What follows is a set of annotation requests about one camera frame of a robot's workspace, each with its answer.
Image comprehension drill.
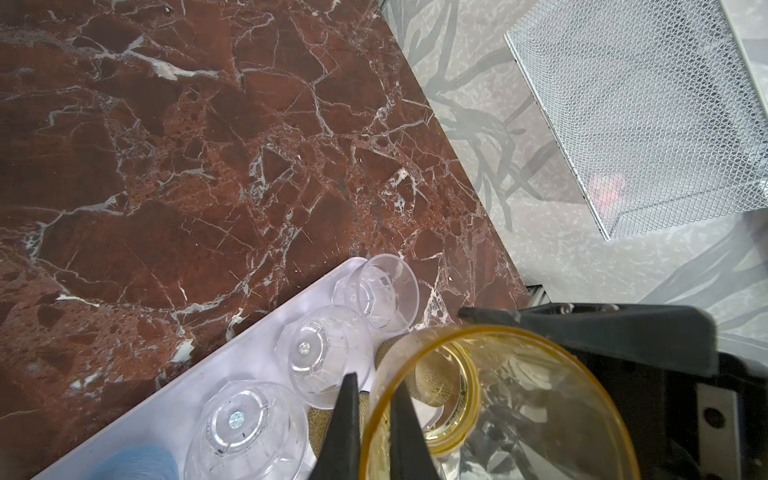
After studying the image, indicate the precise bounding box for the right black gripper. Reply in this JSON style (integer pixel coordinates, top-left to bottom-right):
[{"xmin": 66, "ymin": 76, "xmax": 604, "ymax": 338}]
[{"xmin": 458, "ymin": 303, "xmax": 767, "ymax": 479}]

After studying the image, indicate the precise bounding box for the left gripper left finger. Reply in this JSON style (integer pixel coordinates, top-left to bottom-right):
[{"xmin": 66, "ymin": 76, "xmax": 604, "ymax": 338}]
[{"xmin": 309, "ymin": 373, "xmax": 360, "ymax": 480}]

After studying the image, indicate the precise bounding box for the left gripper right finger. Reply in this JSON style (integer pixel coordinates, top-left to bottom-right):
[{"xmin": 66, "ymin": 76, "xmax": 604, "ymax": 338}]
[{"xmin": 389, "ymin": 383, "xmax": 440, "ymax": 480}]

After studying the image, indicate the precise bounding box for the olive green textured cup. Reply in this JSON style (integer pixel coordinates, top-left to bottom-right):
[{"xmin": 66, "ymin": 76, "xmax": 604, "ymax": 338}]
[{"xmin": 307, "ymin": 390, "xmax": 370, "ymax": 459}]

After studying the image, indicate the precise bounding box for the amber faceted cup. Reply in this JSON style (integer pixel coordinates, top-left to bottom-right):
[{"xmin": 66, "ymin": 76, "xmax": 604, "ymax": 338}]
[{"xmin": 359, "ymin": 325, "xmax": 634, "ymax": 479}]

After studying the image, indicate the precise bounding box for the clear faceted cup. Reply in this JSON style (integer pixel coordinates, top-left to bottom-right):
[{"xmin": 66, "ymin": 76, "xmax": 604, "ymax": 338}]
[{"xmin": 332, "ymin": 254, "xmax": 420, "ymax": 334}]

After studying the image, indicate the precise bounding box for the lilac plastic tray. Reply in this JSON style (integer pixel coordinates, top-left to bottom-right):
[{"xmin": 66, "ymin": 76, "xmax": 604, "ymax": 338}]
[{"xmin": 43, "ymin": 257, "xmax": 399, "ymax": 479}]

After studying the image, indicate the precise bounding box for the grey-blue plastic cup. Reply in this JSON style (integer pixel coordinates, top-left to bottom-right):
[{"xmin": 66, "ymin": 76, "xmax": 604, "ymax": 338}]
[{"xmin": 85, "ymin": 445, "xmax": 179, "ymax": 480}]

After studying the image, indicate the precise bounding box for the brown olive textured cup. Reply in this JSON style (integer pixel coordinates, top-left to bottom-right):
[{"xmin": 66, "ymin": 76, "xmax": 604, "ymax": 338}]
[{"xmin": 370, "ymin": 328, "xmax": 467, "ymax": 410}]

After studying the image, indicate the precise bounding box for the pink object in basket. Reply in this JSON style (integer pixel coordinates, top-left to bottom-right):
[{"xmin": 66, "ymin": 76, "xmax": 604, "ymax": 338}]
[{"xmin": 587, "ymin": 173, "xmax": 626, "ymax": 211}]

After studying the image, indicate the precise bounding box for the white wire basket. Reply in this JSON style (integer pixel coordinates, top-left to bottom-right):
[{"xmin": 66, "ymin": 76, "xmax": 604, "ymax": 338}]
[{"xmin": 505, "ymin": 1, "xmax": 767, "ymax": 240}]

